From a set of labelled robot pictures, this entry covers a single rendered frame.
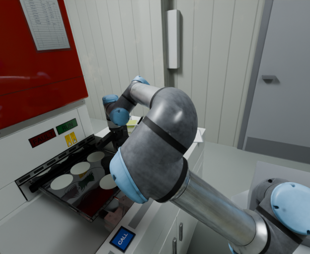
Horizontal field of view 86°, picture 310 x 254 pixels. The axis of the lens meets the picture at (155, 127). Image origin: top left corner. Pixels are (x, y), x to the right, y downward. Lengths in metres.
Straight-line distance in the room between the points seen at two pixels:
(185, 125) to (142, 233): 0.39
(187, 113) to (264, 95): 2.07
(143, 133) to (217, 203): 0.23
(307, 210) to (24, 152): 1.02
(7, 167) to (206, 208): 0.80
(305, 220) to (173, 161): 0.37
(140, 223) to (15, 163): 0.61
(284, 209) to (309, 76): 1.92
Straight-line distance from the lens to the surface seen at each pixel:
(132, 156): 0.32
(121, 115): 0.67
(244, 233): 0.52
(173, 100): 0.34
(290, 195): 0.58
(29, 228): 0.96
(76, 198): 0.85
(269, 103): 2.40
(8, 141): 0.92
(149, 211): 0.64
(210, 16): 2.38
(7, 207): 1.03
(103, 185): 0.85
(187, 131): 0.32
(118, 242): 0.60
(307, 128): 2.57
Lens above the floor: 1.48
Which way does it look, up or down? 27 degrees down
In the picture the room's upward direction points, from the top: 4 degrees counter-clockwise
